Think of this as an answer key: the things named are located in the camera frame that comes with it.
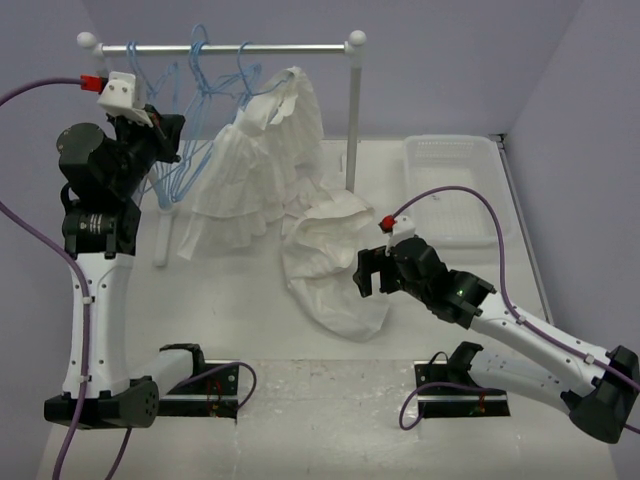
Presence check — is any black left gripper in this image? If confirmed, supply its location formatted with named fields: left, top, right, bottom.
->
left=107, top=101, right=185, bottom=196

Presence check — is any blue wire hanger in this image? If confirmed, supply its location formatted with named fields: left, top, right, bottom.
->
left=126, top=41, right=179, bottom=211

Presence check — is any white skirt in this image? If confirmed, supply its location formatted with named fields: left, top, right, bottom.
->
left=281, top=177, right=389, bottom=342

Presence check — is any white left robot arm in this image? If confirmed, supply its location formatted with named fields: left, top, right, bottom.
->
left=44, top=105, right=208, bottom=430

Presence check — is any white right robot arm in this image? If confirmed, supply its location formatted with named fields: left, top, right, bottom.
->
left=353, top=236, right=639, bottom=444

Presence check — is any blue hanger holding garment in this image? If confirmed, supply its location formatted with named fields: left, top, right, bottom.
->
left=236, top=41, right=294, bottom=112

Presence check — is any blue empty hangers bunch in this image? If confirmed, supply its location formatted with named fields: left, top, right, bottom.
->
left=165, top=24, right=262, bottom=204

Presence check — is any white plastic basket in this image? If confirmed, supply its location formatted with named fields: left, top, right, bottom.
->
left=403, top=135, right=517, bottom=249

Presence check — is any white hanging garment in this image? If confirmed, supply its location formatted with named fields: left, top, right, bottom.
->
left=177, top=67, right=324, bottom=260

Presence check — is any white clothes rack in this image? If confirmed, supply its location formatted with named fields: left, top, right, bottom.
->
left=77, top=30, right=367, bottom=268

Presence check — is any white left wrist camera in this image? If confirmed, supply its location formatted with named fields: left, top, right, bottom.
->
left=97, top=71, right=152, bottom=127

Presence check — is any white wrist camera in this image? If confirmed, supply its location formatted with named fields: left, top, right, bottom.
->
left=97, top=71, right=152, bottom=127
left=379, top=215, right=415, bottom=255

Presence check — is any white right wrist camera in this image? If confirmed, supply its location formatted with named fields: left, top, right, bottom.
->
left=379, top=215, right=415, bottom=255

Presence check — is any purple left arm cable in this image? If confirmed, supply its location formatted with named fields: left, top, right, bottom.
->
left=0, top=74, right=257, bottom=480

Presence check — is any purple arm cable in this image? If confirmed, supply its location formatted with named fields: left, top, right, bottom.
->
left=399, top=183, right=640, bottom=432
left=0, top=74, right=257, bottom=480

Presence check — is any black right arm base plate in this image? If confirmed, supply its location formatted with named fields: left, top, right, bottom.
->
left=414, top=342, right=510, bottom=419

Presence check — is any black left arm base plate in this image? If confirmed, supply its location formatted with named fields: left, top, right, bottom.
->
left=158, top=360, right=239, bottom=419

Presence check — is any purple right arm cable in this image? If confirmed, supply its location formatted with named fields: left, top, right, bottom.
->
left=399, top=183, right=640, bottom=432

